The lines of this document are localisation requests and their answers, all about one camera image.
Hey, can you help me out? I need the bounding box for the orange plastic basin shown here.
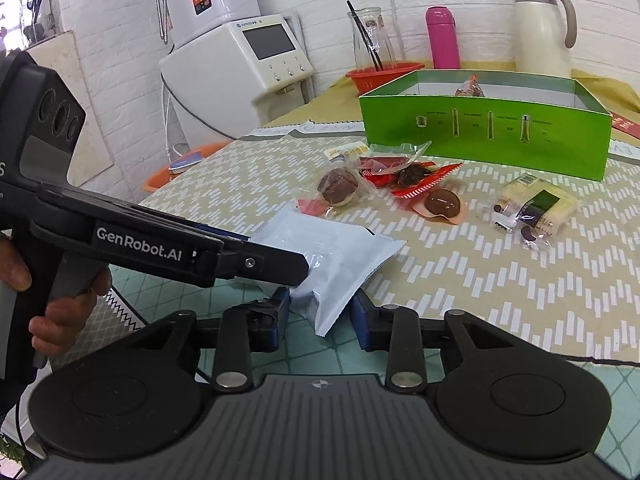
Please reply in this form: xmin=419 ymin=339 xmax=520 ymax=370
xmin=141 ymin=141 xmax=232 ymax=193

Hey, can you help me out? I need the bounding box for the red wrapped snack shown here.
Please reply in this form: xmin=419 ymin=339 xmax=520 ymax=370
xmin=361 ymin=160 xmax=463 ymax=200

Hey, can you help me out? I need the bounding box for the black cable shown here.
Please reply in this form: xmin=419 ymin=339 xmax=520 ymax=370
xmin=565 ymin=355 xmax=640 ymax=366

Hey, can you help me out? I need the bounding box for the red and brown snack packet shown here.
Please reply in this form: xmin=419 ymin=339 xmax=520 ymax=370
xmin=454 ymin=74 xmax=486 ymax=98

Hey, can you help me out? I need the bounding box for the chocolate ball on pink wrapper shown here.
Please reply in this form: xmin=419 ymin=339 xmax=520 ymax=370
xmin=410 ymin=187 xmax=471 ymax=222

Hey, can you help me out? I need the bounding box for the teal diamond pattern mat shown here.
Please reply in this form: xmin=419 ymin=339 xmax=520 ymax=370
xmin=90 ymin=265 xmax=640 ymax=478

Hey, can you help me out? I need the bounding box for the round chocolate in clear wrapper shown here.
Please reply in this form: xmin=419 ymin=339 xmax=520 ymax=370
xmin=316 ymin=162 xmax=373 ymax=208

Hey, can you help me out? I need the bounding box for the glass carafe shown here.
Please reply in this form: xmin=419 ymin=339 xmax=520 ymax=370
xmin=352 ymin=7 xmax=398 ymax=72

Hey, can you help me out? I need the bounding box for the clear snack packet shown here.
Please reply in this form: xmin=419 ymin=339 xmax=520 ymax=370
xmin=357 ymin=141 xmax=432 ymax=171

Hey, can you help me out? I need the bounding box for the blue and white round object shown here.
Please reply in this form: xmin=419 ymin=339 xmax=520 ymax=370
xmin=167 ymin=152 xmax=206 ymax=176

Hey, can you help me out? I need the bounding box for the cream thermal jug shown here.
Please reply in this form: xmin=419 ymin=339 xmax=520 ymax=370
xmin=514 ymin=0 xmax=578 ymax=79

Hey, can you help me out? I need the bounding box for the red plastic basket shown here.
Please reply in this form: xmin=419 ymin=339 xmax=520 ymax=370
xmin=345 ymin=62 xmax=426 ymax=95

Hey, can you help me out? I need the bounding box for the small pink snack packet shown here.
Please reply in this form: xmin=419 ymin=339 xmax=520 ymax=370
xmin=297 ymin=199 xmax=341 ymax=218

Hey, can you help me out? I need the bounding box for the white appliance with screen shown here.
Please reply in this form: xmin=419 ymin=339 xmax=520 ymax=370
xmin=159 ymin=14 xmax=315 ymax=151

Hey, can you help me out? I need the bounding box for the green cardboard box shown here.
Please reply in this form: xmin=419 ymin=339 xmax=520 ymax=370
xmin=358 ymin=70 xmax=612 ymax=182

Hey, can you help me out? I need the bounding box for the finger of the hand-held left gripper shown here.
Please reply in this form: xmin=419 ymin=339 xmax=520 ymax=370
xmin=194 ymin=242 xmax=311 ymax=288
xmin=192 ymin=224 xmax=252 ymax=244

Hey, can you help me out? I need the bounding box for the black stirring stick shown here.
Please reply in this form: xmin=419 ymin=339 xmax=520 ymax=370
xmin=346 ymin=1 xmax=383 ymax=72

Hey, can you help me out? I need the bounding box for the red envelope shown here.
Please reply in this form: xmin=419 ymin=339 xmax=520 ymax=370
xmin=611 ymin=115 xmax=640 ymax=139

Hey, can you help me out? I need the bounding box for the marble board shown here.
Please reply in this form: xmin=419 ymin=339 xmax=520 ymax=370
xmin=25 ymin=30 xmax=113 ymax=188

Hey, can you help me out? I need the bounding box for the person's left hand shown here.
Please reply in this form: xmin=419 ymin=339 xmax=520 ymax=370
xmin=0 ymin=235 xmax=113 ymax=357

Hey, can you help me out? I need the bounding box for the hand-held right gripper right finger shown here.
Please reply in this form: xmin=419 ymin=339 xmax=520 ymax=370
xmin=350 ymin=292 xmax=506 ymax=392

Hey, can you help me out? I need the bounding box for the small yellow snack packet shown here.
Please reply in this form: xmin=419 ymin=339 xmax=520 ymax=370
xmin=325 ymin=142 xmax=368 ymax=163

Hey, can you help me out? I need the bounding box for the white and green snack packet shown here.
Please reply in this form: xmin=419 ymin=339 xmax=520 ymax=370
xmin=487 ymin=174 xmax=581 ymax=251

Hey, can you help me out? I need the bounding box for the pink thermos bottle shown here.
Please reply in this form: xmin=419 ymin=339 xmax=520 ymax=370
xmin=425 ymin=6 xmax=461 ymax=70

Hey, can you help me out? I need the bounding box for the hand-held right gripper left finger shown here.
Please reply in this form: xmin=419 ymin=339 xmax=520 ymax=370
xmin=135 ymin=286 xmax=292 ymax=394

